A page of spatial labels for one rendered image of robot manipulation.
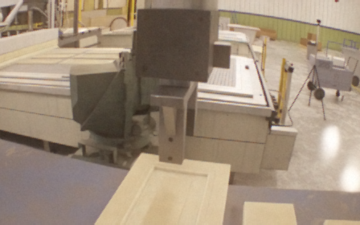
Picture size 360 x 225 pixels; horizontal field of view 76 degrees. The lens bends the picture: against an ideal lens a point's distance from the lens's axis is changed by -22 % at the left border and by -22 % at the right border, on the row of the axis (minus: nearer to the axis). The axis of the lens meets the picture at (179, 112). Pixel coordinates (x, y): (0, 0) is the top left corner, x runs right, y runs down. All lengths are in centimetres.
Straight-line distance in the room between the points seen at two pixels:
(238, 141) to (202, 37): 170
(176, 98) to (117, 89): 91
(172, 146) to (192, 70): 17
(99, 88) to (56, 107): 120
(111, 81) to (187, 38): 94
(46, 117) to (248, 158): 182
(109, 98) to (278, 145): 134
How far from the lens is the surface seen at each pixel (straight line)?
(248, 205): 67
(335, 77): 573
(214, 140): 215
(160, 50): 51
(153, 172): 78
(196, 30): 49
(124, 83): 134
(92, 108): 144
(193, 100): 70
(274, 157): 226
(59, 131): 266
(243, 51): 609
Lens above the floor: 148
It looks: 21 degrees down
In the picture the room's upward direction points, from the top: 2 degrees clockwise
